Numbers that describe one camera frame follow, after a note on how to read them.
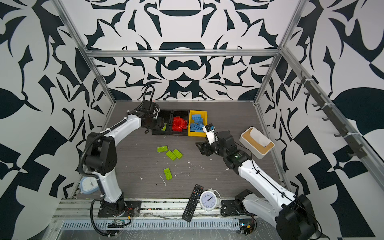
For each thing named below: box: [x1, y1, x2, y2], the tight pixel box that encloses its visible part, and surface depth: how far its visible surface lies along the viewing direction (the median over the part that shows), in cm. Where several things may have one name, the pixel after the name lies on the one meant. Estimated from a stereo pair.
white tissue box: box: [239, 126, 275, 159], surface depth 93 cm
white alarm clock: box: [199, 188, 221, 212], surface depth 76 cm
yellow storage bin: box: [188, 110, 208, 138], surface depth 104 cm
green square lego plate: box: [165, 149, 183, 161], surface depth 93 cm
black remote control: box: [182, 184, 204, 223], surface depth 76 cm
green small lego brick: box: [157, 145, 168, 153], surface depth 96 cm
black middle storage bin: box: [169, 110, 189, 136], surface depth 102 cm
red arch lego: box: [172, 116, 188, 132], surface depth 104 cm
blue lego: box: [190, 114, 205, 133], surface depth 104 cm
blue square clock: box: [79, 176, 100, 195], surface depth 80 cm
